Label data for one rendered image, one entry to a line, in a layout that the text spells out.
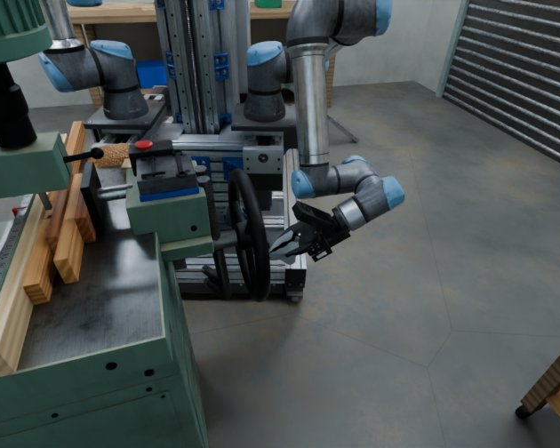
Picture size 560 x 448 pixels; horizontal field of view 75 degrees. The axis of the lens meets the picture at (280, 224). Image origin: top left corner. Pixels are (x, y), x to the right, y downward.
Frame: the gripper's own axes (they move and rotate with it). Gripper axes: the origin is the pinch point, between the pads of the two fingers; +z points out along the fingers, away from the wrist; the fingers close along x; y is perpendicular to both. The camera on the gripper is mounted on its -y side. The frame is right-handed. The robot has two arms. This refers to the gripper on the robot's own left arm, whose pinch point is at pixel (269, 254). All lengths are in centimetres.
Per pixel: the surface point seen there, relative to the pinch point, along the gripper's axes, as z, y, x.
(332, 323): 4, 79, 20
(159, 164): 4.0, -36.6, -2.4
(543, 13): -233, 116, 184
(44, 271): 22.2, -39.9, -18.3
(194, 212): 3.3, -28.4, -8.6
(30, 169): 17, -49, -7
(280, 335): 25, 68, 19
